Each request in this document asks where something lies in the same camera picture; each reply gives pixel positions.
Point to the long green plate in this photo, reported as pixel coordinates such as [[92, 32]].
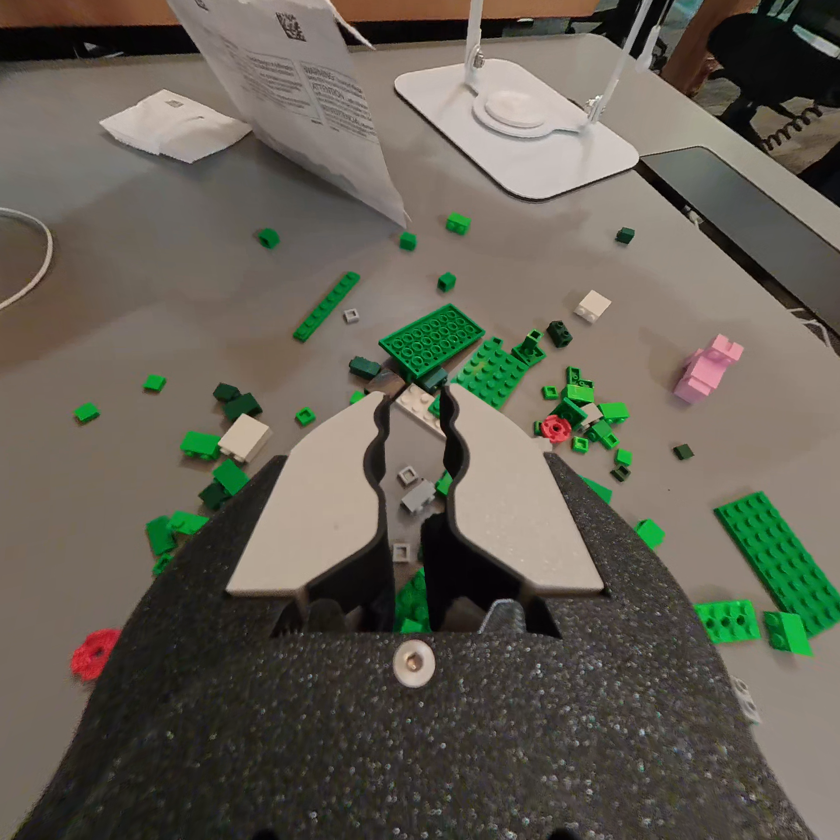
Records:
[[326, 307]]

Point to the green flat tile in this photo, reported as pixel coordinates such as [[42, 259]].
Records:
[[154, 383], [86, 413]]

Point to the grey brick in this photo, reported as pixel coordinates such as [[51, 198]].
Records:
[[748, 702], [418, 497]]

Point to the green rectangular plate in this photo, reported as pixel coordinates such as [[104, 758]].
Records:
[[433, 341]]

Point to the heap of green toy bricks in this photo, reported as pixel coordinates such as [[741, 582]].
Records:
[[725, 622]]

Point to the folded white paper packet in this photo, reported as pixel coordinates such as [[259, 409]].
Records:
[[177, 124]]

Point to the white metal stand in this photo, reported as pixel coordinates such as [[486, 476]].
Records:
[[446, 111]]

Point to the white printed paper bag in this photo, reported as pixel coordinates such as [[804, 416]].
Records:
[[295, 98]]

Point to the grey desk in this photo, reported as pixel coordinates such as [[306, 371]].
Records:
[[164, 262]]

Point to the pink toy pig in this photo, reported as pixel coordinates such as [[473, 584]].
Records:
[[709, 367]]

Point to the black tablet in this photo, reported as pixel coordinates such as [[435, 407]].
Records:
[[741, 210]]

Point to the red round piece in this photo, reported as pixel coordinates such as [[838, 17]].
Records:
[[556, 428], [92, 653]]

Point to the large green studded plate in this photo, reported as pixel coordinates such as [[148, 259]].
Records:
[[781, 564]]

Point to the dark green two-stud brick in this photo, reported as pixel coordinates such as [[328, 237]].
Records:
[[560, 333]]

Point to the green bracket piece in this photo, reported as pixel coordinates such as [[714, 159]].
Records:
[[528, 348]]

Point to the white plate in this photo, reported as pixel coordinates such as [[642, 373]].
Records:
[[420, 407]]

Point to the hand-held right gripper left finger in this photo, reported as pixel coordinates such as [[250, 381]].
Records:
[[308, 518]]

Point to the black office chair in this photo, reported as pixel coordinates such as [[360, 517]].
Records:
[[774, 52]]

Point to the dark green small brick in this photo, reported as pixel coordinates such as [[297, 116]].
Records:
[[625, 235]]

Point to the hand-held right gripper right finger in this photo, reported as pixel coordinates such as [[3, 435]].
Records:
[[518, 518]]

